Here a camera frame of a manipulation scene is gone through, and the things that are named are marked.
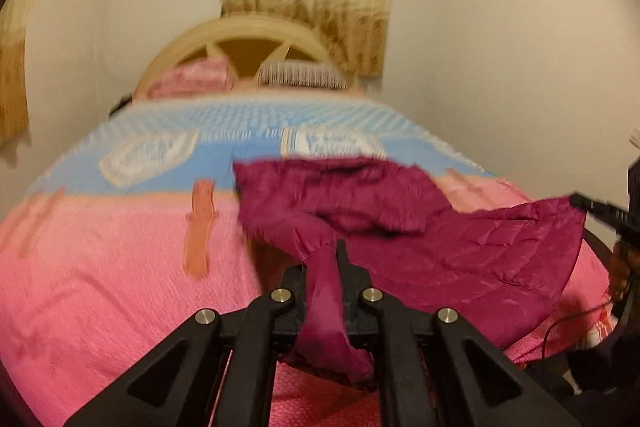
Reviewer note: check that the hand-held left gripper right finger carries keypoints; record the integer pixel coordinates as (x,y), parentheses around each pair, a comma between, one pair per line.
(357,302)

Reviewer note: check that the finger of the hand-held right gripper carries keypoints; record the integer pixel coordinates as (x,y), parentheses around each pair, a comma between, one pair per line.
(605,213)

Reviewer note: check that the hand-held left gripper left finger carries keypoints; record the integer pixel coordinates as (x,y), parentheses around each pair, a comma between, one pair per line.
(292,297)

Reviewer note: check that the magenta quilted down jacket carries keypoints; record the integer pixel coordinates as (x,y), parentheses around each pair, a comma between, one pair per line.
(400,207)

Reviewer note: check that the person's right hand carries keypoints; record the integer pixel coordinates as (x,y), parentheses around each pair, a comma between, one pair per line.
(621,269)

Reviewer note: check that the bed with pink-blue sheet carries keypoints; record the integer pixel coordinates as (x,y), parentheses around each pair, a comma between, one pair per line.
(100,257)

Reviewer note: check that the striped pillow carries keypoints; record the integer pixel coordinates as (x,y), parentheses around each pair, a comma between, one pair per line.
(300,74)

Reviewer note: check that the folded pink floral blanket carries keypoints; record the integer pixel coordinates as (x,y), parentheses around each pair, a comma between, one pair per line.
(195,77)

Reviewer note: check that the dark item beside bed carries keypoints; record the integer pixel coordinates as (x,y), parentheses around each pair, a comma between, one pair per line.
(120,103)

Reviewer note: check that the cream wooden bed headboard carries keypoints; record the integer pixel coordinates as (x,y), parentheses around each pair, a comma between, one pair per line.
(175,47)

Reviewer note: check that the large beige patterned window curtain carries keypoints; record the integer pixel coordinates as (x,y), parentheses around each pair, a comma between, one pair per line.
(12,72)

